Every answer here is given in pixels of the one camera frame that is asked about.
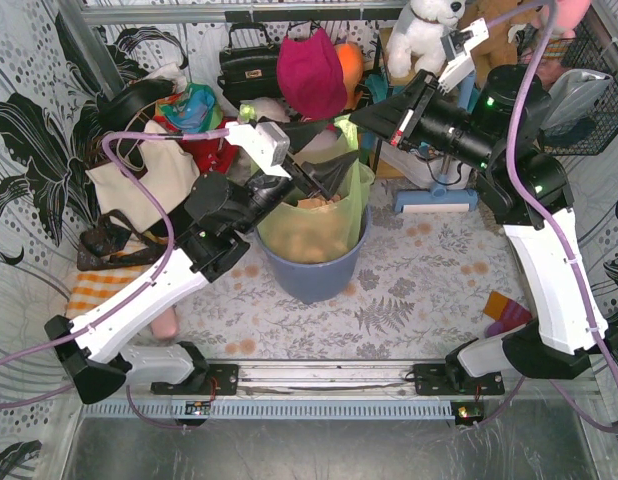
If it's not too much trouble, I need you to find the orange checkered cloth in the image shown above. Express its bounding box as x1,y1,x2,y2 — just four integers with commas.
65,266,147,319

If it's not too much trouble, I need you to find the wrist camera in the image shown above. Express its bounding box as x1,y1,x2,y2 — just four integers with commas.
226,122,291,179
438,18,489,94

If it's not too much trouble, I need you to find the cream canvas tote bag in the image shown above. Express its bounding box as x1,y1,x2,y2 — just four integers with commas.
87,140,200,231

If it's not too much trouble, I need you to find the white plush dog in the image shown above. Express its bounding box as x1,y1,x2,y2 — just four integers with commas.
386,0,466,78

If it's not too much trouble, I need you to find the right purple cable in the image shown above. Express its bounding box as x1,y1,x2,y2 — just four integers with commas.
488,0,618,434

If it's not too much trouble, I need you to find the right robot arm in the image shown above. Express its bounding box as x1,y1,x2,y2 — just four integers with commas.
350,65,600,394

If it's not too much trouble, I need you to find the silver foil pouch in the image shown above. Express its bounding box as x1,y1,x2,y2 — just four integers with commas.
541,69,613,130

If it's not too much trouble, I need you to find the white plush sheep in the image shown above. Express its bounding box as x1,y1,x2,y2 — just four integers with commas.
239,97,290,123

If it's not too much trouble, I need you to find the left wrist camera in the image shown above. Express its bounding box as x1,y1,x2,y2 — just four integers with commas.
226,122,291,179

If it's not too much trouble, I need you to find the pink plush doll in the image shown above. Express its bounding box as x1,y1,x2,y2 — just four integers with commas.
301,123,339,153

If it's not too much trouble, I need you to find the brown teddy bear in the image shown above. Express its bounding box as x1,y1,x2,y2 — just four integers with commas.
458,0,538,88

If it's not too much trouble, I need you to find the purple cable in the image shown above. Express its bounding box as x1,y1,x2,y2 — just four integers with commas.
0,127,235,426
488,0,618,434

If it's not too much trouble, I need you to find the black wire basket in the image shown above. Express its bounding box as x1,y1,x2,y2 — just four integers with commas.
536,21,618,156

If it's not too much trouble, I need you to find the pink case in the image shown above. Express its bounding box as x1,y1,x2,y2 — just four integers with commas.
150,306,179,341

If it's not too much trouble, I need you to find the black round hat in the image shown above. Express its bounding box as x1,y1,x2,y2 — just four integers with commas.
97,78,175,131

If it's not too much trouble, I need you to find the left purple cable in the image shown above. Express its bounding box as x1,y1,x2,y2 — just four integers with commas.
0,127,235,426

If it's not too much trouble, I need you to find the crumpled brown paper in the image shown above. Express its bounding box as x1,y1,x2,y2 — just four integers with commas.
258,194,353,264

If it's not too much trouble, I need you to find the green trash bag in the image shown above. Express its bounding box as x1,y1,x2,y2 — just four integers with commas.
257,116,374,264

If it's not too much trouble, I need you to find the blue trash bin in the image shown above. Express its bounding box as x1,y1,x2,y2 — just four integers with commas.
255,205,371,304

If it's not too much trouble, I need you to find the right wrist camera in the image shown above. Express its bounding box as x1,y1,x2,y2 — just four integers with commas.
438,18,489,94

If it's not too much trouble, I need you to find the colourful printed bag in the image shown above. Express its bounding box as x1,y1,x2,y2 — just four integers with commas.
153,83,223,134

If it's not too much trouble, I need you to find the pink plush toy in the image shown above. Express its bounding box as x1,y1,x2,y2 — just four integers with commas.
542,0,591,61

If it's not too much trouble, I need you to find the red cloth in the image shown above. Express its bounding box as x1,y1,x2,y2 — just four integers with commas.
178,138,239,174

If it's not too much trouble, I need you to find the black leather handbag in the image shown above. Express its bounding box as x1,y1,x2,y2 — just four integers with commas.
217,22,283,108

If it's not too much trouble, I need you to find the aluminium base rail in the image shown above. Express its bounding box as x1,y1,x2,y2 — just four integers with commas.
63,359,598,401

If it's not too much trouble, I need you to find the purple orange sock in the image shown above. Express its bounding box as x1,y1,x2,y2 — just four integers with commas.
483,291,532,338

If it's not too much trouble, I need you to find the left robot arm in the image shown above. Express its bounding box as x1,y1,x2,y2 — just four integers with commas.
45,121,358,405

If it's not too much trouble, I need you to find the teal folded cloth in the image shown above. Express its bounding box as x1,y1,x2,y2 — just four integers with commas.
358,74,412,123

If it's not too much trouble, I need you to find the orange plush toy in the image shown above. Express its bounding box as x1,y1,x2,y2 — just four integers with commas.
335,42,364,98

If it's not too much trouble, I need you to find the magenta cloth bag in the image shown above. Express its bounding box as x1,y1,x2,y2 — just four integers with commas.
276,27,347,120

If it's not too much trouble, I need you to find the white shoe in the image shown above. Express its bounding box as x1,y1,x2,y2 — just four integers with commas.
376,142,471,190

